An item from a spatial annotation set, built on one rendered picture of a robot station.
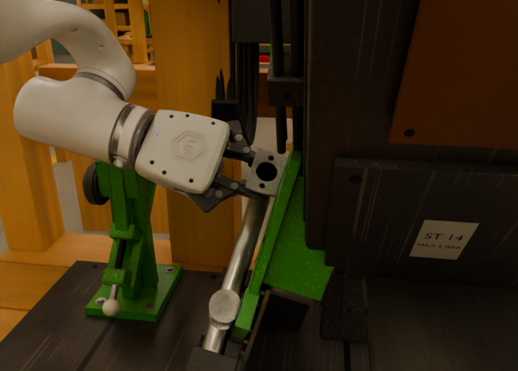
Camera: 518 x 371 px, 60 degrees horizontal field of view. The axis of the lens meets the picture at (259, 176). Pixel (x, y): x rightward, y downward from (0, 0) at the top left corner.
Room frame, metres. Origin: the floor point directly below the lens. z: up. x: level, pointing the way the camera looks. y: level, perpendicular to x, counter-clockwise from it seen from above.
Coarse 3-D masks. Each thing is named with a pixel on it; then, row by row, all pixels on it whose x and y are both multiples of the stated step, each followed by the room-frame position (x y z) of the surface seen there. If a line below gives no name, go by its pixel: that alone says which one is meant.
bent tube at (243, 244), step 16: (256, 160) 0.53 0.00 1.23; (272, 160) 0.53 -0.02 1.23; (256, 176) 0.51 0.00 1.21; (272, 176) 0.55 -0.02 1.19; (272, 192) 0.50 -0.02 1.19; (256, 208) 0.57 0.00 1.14; (256, 224) 0.58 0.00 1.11; (240, 240) 0.57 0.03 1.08; (256, 240) 0.57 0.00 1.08; (240, 256) 0.55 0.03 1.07; (240, 272) 0.54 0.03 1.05; (224, 288) 0.52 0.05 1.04; (240, 288) 0.52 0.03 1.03; (208, 336) 0.47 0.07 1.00; (224, 336) 0.47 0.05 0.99
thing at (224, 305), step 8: (216, 296) 0.43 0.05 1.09; (224, 296) 0.43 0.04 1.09; (232, 296) 0.43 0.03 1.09; (216, 304) 0.42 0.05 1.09; (224, 304) 0.42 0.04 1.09; (232, 304) 0.42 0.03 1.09; (240, 304) 0.42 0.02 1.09; (216, 312) 0.41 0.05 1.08; (224, 312) 0.41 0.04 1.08; (232, 312) 0.41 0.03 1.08; (216, 320) 0.41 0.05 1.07; (224, 320) 0.41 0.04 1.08; (232, 320) 0.41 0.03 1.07; (216, 328) 0.45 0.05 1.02; (224, 328) 0.45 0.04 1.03
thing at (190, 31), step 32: (160, 0) 0.81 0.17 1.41; (192, 0) 0.81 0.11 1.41; (224, 0) 0.80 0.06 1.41; (160, 32) 0.81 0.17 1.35; (192, 32) 0.81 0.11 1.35; (224, 32) 0.80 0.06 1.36; (0, 64) 0.86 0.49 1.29; (32, 64) 0.94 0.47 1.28; (160, 64) 0.82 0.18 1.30; (192, 64) 0.81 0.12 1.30; (224, 64) 0.80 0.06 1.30; (0, 96) 0.86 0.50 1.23; (160, 96) 0.82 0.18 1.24; (192, 96) 0.81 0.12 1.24; (0, 128) 0.87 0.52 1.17; (0, 160) 0.87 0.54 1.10; (32, 160) 0.88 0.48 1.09; (224, 160) 0.80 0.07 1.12; (0, 192) 0.87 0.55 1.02; (32, 192) 0.86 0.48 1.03; (32, 224) 0.86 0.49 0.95; (192, 224) 0.81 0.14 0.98; (224, 224) 0.80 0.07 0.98; (192, 256) 0.81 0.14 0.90; (224, 256) 0.80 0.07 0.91
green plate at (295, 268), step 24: (288, 168) 0.41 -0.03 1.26; (288, 192) 0.41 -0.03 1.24; (288, 216) 0.42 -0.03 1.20; (264, 240) 0.41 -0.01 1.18; (288, 240) 0.42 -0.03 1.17; (264, 264) 0.41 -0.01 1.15; (288, 264) 0.42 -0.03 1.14; (312, 264) 0.41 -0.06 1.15; (288, 288) 0.42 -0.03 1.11; (312, 288) 0.41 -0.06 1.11
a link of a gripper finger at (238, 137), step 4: (236, 136) 0.56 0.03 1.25; (240, 136) 0.56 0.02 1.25; (236, 140) 0.56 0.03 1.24; (240, 140) 0.56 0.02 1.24; (244, 140) 0.56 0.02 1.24; (252, 152) 0.55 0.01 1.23; (240, 156) 0.56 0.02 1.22; (244, 156) 0.55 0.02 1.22; (248, 156) 0.55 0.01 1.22; (252, 156) 0.54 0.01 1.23; (244, 160) 0.55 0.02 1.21; (248, 160) 0.55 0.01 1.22; (252, 160) 0.54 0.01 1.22; (248, 164) 0.55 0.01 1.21
